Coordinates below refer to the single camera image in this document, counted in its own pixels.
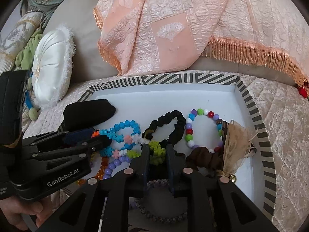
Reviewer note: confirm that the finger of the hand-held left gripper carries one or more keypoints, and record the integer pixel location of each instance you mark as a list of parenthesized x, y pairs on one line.
[(96, 143), (77, 135)]

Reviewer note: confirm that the striped jewelry box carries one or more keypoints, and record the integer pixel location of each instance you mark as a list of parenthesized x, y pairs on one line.
[(169, 96)]

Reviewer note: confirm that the person's left hand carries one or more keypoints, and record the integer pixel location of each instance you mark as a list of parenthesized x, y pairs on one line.
[(14, 212)]

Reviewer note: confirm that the brown scrunchie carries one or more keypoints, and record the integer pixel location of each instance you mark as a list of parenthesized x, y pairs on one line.
[(205, 158)]

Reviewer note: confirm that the beige bow scrunchie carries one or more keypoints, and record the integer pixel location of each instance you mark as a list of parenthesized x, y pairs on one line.
[(235, 140)]

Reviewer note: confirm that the peach fringed blanket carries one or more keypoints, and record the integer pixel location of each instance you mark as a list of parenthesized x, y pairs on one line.
[(169, 17)]

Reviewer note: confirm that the beige sofa backrest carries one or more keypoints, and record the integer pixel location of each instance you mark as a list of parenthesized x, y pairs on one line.
[(79, 17)]

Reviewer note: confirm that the blue and green cloth toy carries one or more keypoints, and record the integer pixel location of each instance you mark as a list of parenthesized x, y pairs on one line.
[(32, 112)]

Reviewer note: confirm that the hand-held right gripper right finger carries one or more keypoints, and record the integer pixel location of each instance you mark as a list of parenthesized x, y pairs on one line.
[(171, 169)]

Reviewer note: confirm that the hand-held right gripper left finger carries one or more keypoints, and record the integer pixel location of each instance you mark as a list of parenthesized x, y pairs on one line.
[(144, 169)]

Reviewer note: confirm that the black cloth pouch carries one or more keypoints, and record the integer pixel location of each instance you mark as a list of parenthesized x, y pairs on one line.
[(91, 111)]

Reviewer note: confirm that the white round satin pillow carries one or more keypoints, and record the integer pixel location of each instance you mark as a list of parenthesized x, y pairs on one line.
[(53, 62)]

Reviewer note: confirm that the small red object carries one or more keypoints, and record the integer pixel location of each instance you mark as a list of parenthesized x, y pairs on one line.
[(303, 92)]

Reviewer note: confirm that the beige embroidered drape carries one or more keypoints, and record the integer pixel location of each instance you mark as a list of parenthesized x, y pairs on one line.
[(14, 38)]

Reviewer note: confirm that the black scrunchie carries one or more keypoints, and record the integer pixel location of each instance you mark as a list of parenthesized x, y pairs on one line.
[(179, 123)]

